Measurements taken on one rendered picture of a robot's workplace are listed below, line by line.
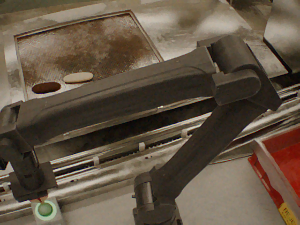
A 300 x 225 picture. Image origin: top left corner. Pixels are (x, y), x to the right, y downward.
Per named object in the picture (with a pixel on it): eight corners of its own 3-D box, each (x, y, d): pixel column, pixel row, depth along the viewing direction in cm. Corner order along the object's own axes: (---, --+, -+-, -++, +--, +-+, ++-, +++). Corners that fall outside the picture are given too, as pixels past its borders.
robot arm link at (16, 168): (29, 156, 51) (33, 132, 55) (-5, 157, 50) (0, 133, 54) (38, 178, 56) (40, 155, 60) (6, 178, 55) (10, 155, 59)
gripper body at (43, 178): (59, 189, 62) (52, 169, 56) (15, 201, 58) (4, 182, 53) (51, 165, 66) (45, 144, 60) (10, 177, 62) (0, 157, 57)
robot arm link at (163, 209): (303, 96, 45) (279, 58, 52) (245, 64, 39) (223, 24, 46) (161, 225, 71) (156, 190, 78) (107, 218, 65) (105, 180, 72)
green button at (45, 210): (40, 220, 70) (39, 217, 68) (37, 207, 72) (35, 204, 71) (55, 216, 71) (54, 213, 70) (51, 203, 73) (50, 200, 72)
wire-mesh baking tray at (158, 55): (35, 144, 87) (34, 142, 85) (13, 37, 111) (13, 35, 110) (187, 101, 103) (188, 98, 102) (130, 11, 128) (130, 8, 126)
